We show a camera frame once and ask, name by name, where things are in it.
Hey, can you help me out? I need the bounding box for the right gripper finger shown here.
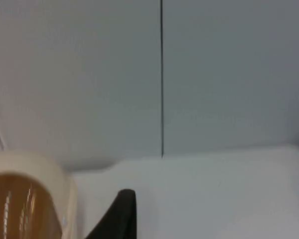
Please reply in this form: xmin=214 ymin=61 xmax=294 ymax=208
xmin=84 ymin=189 xmax=137 ymax=239

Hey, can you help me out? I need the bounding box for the cream lid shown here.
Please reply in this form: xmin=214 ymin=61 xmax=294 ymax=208
xmin=0 ymin=149 xmax=78 ymax=239

